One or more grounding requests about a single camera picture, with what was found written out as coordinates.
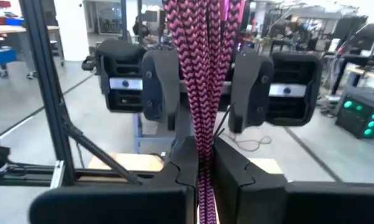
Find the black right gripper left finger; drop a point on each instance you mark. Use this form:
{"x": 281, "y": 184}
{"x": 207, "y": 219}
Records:
{"x": 174, "y": 199}

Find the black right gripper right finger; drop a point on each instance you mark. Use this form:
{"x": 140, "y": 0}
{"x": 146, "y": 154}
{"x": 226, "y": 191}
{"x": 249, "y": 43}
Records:
{"x": 252, "y": 199}

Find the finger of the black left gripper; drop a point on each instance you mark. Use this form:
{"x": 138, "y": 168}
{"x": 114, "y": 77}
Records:
{"x": 252, "y": 90}
{"x": 161, "y": 87}

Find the person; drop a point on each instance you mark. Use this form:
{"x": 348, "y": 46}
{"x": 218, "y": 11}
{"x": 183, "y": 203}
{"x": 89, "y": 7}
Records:
{"x": 140, "y": 29}
{"x": 288, "y": 32}

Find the blue framed table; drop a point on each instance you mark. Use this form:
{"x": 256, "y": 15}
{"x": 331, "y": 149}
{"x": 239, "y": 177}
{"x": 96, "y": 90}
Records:
{"x": 138, "y": 133}

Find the black box with indicator lights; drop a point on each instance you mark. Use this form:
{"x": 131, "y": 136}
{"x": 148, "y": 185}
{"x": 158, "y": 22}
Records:
{"x": 354, "y": 121}

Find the wooden top desk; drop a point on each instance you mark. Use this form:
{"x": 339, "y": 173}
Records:
{"x": 361, "y": 73}

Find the wooden workbench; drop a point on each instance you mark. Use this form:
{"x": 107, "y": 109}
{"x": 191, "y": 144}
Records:
{"x": 6, "y": 30}

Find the blue storage crate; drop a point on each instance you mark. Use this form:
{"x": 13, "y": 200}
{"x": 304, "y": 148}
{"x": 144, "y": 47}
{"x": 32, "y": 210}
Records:
{"x": 1, "y": 56}

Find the black computer monitor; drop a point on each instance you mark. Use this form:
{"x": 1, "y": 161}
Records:
{"x": 365, "y": 37}

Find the black aluminium frame post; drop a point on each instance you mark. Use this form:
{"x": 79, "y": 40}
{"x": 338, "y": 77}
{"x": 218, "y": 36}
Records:
{"x": 46, "y": 93}

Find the black diagonal frame brace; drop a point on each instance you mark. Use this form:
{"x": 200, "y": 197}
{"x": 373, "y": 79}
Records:
{"x": 96, "y": 152}

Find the silver corner bracket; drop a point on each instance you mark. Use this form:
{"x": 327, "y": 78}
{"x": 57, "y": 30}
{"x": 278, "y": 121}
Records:
{"x": 57, "y": 174}

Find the black outrigger frame beam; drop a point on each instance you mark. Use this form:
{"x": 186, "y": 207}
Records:
{"x": 25, "y": 177}

